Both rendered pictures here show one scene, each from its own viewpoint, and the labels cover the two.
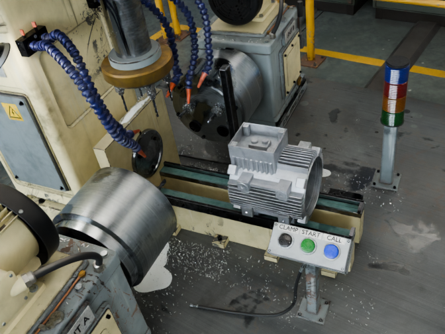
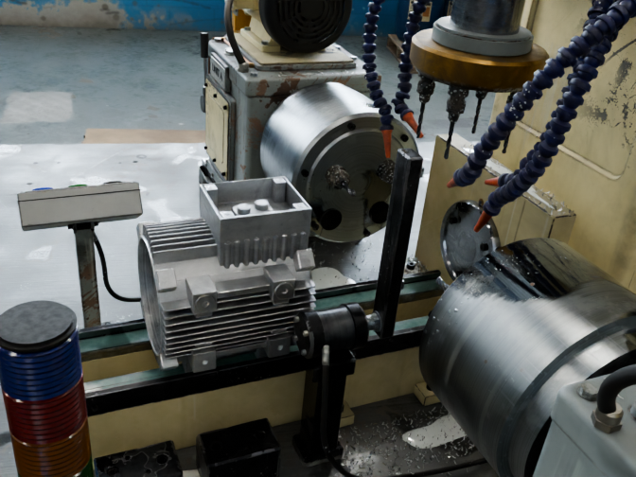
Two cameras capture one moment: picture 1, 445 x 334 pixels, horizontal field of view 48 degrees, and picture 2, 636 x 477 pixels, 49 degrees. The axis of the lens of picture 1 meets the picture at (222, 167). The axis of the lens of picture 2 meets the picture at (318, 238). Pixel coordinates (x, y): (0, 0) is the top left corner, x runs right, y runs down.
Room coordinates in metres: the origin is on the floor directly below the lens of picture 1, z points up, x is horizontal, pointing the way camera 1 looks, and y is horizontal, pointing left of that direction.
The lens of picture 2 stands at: (1.48, -0.72, 1.54)
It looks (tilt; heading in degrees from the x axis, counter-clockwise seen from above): 30 degrees down; 123
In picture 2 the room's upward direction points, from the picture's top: 6 degrees clockwise
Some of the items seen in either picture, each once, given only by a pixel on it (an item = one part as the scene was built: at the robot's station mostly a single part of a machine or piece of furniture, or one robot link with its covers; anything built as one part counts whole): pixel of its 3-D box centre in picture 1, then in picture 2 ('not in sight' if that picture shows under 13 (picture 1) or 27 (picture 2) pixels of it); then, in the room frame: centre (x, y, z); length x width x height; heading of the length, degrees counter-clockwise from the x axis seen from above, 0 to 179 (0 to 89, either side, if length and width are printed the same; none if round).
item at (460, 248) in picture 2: (148, 154); (467, 246); (1.16, 0.21, 1.01); 0.15 x 0.02 x 0.15; 149
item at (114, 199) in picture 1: (102, 244); (326, 150); (0.81, 0.31, 1.04); 0.37 x 0.25 x 0.25; 149
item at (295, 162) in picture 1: (276, 178); (222, 284); (0.95, -0.13, 1.01); 0.20 x 0.19 x 0.19; 58
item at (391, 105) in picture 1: (394, 100); (51, 437); (1.09, -0.49, 1.10); 0.06 x 0.06 x 0.04
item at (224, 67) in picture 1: (231, 107); (394, 249); (1.16, -0.05, 1.12); 0.04 x 0.03 x 0.26; 59
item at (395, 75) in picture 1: (396, 71); (39, 353); (1.09, -0.49, 1.19); 0.06 x 0.06 x 0.04
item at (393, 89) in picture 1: (395, 85); (45, 397); (1.09, -0.49, 1.14); 0.06 x 0.06 x 0.04
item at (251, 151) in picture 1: (259, 148); (254, 220); (0.98, -0.10, 1.11); 0.12 x 0.11 x 0.07; 58
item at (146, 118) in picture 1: (134, 161); (494, 264); (1.19, 0.26, 0.97); 0.30 x 0.11 x 0.34; 149
